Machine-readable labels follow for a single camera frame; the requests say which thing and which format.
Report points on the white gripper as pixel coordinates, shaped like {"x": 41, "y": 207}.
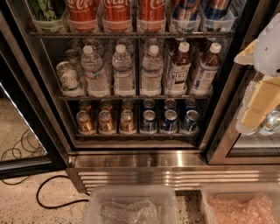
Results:
{"x": 268, "y": 55}

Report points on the blue silver redbull can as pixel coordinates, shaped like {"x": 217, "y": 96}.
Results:
{"x": 184, "y": 14}

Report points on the silver can behind right door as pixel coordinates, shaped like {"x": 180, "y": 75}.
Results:
{"x": 270, "y": 124}

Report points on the right fridge glass door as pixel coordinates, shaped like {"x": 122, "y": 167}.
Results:
{"x": 227, "y": 146}

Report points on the right blue can front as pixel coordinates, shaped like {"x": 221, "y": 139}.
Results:
{"x": 190, "y": 122}

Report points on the middle blue can front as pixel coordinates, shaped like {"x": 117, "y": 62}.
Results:
{"x": 168, "y": 122}

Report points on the left blue can front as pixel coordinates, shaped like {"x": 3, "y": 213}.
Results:
{"x": 148, "y": 124}

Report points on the steel fridge base grille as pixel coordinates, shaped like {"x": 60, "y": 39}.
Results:
{"x": 178, "y": 170}

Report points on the right coca-cola can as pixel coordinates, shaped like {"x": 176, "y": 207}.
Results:
{"x": 152, "y": 14}

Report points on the coca-cola can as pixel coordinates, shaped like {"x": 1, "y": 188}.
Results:
{"x": 152, "y": 14}
{"x": 82, "y": 15}
{"x": 117, "y": 15}

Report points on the right gold can front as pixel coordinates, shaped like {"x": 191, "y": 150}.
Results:
{"x": 127, "y": 125}

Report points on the gold can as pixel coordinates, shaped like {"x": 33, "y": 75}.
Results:
{"x": 127, "y": 125}
{"x": 85, "y": 123}
{"x": 106, "y": 123}

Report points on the middle coca-cola can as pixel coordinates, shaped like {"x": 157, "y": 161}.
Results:
{"x": 117, "y": 15}

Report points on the middle gold can front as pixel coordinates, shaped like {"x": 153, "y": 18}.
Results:
{"x": 106, "y": 123}

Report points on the left gold can front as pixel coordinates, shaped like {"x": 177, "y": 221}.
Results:
{"x": 85, "y": 123}

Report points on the left coca-cola can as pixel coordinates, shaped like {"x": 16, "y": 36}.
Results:
{"x": 82, "y": 15}

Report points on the green lacroix can top shelf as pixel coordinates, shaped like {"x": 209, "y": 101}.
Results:
{"x": 46, "y": 14}

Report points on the open fridge glass door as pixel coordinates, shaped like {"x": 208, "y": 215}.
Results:
{"x": 19, "y": 81}

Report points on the right iced tea bottle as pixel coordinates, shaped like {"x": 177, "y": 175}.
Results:
{"x": 207, "y": 65}

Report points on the iced tea bottle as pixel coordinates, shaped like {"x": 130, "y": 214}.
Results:
{"x": 207, "y": 65}
{"x": 175, "y": 83}

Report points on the left iced tea bottle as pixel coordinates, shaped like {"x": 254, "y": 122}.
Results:
{"x": 175, "y": 83}

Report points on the right water bottle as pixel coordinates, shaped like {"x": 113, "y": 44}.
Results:
{"x": 151, "y": 72}

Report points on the water bottle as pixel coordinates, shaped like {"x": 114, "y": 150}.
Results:
{"x": 123, "y": 72}
{"x": 95, "y": 73}
{"x": 151, "y": 72}

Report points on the bin with pink bubble wrap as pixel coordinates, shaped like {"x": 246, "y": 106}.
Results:
{"x": 242, "y": 192}

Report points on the middle water bottle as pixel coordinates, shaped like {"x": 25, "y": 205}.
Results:
{"x": 123, "y": 72}

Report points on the pink bubble wrap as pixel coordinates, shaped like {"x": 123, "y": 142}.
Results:
{"x": 258, "y": 210}

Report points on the left water bottle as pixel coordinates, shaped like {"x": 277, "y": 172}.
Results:
{"x": 95, "y": 73}

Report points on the clear bubble wrap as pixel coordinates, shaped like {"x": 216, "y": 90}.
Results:
{"x": 140, "y": 212}

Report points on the clear plastic bin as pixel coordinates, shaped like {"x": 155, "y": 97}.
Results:
{"x": 160, "y": 195}

